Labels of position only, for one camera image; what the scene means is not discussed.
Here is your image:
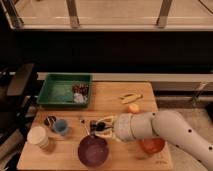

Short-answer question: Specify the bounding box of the dark red item in tray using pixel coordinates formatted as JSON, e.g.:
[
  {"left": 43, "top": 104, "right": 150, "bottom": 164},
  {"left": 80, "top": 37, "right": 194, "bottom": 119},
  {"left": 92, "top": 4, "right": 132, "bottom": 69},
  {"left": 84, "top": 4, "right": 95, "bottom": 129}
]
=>
[{"left": 72, "top": 84, "right": 89, "bottom": 95}]

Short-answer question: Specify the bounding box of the white item in tray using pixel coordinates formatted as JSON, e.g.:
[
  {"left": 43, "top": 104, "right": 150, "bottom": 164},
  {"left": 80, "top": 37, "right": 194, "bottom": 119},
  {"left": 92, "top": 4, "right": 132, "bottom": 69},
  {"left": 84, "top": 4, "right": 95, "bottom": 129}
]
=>
[{"left": 73, "top": 93, "right": 88, "bottom": 103}]

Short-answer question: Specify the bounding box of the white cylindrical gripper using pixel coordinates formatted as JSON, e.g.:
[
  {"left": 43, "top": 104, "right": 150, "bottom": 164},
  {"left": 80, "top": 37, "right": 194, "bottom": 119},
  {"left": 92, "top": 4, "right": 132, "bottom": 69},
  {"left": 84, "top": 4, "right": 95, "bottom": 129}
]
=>
[{"left": 95, "top": 114, "right": 133, "bottom": 141}]

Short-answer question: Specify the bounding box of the peach apple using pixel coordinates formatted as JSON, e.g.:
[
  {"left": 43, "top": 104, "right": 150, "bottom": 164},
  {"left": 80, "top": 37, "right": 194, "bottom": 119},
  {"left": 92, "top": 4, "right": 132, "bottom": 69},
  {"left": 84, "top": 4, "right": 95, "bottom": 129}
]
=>
[{"left": 128, "top": 103, "right": 140, "bottom": 114}]

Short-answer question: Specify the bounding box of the black dish brush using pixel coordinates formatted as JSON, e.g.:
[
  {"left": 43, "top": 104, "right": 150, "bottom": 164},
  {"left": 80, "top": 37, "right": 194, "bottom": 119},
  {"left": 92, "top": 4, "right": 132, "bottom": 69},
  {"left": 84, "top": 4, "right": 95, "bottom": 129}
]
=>
[{"left": 90, "top": 121, "right": 110, "bottom": 132}]

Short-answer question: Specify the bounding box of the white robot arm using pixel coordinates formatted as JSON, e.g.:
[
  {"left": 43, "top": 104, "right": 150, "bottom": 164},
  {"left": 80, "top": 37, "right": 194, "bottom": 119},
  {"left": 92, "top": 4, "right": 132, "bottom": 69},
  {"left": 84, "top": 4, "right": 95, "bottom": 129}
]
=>
[{"left": 95, "top": 110, "right": 213, "bottom": 171}]

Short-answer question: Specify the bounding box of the yellow banana peel toy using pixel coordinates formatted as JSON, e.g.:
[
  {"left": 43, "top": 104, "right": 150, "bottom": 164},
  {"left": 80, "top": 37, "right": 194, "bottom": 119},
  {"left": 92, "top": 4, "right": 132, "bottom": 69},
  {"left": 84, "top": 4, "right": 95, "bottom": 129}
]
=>
[{"left": 120, "top": 93, "right": 143, "bottom": 104}]

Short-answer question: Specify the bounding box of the orange bowl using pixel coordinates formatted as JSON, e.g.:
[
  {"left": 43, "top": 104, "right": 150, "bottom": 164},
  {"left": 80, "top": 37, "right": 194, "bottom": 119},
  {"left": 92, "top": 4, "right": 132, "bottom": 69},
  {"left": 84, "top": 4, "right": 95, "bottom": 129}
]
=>
[{"left": 138, "top": 138, "right": 165, "bottom": 154}]

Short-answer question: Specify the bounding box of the small black round object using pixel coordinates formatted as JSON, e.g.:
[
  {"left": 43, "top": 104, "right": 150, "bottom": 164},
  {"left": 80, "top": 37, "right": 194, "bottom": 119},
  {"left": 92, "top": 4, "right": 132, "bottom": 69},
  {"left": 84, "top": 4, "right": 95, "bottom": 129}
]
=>
[{"left": 44, "top": 116, "right": 56, "bottom": 127}]

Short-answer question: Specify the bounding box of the purple bowl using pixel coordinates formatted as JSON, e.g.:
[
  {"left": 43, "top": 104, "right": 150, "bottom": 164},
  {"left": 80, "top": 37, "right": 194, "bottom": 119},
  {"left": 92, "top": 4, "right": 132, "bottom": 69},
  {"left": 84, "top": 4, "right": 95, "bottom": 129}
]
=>
[{"left": 78, "top": 135, "right": 109, "bottom": 167}]

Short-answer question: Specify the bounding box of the green plastic tray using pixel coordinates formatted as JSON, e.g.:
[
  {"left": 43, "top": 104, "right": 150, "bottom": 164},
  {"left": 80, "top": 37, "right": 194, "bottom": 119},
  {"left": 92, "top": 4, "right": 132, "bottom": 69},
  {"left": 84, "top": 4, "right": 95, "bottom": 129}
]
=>
[{"left": 37, "top": 73, "right": 92, "bottom": 108}]

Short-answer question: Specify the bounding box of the blue cup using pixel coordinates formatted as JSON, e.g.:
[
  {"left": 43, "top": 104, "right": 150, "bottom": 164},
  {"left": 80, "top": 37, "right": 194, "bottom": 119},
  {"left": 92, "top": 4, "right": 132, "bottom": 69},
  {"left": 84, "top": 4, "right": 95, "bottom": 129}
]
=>
[{"left": 52, "top": 119, "right": 69, "bottom": 136}]

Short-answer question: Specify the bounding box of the white cup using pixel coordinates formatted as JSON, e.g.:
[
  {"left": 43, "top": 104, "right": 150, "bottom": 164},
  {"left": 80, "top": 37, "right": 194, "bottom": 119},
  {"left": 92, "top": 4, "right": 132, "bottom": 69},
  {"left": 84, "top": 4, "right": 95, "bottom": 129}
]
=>
[{"left": 27, "top": 126, "right": 49, "bottom": 148}]

